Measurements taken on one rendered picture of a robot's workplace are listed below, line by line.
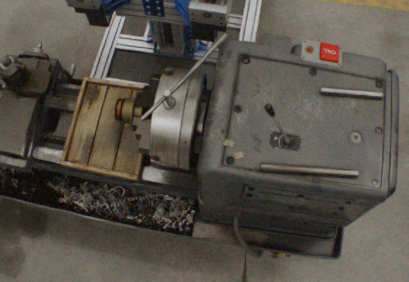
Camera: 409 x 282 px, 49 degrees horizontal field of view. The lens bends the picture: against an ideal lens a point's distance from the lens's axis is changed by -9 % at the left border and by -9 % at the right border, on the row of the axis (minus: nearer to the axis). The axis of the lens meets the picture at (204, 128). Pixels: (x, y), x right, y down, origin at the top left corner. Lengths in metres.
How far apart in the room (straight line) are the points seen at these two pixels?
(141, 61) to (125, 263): 1.10
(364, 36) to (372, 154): 1.82
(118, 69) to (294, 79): 1.42
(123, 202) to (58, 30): 1.52
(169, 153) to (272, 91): 0.36
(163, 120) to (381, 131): 0.65
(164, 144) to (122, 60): 1.32
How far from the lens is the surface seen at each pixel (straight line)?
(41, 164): 2.03
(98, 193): 2.06
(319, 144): 1.39
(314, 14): 3.17
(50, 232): 2.71
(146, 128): 1.54
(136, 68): 2.67
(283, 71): 1.47
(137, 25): 2.82
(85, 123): 1.84
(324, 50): 1.52
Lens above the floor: 2.53
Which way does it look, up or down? 69 degrees down
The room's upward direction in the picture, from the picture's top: 2 degrees counter-clockwise
